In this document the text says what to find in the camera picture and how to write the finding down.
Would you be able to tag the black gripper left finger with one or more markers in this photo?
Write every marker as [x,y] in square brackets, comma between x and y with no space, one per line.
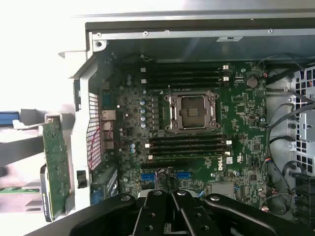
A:
[108,216]

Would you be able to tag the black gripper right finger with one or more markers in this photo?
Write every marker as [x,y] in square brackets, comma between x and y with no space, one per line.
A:
[233,216]

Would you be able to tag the blue plastic card retainer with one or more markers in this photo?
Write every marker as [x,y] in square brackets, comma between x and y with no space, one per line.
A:
[96,196]

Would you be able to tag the blue expansion slot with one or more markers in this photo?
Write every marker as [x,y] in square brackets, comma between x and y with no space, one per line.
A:
[147,175]

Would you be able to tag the black RAM slot white clips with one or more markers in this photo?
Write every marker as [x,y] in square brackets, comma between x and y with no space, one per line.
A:
[184,67]
[184,79]
[187,142]
[227,153]

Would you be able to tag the long black expansion slot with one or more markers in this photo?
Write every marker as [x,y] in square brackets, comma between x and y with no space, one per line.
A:
[162,164]

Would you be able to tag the green Dell motherboard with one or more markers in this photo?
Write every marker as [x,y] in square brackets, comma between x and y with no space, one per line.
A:
[246,137]

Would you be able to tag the green RAM stick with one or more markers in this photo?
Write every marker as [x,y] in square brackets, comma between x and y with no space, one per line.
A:
[14,190]

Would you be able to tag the silver metal drive cage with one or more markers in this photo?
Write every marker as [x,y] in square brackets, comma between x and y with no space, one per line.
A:
[305,127]

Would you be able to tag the black open PC case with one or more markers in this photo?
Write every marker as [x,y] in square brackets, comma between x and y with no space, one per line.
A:
[81,105]

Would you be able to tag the metal CPU socket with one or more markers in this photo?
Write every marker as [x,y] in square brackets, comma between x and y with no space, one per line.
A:
[177,103]

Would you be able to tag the round coin cell battery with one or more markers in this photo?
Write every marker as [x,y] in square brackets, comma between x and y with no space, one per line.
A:
[251,82]

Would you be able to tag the thin socket locking lever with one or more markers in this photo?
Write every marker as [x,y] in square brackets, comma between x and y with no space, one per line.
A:
[170,91]

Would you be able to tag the hard disk with blue rails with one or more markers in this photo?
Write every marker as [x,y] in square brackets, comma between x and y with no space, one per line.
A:
[8,118]

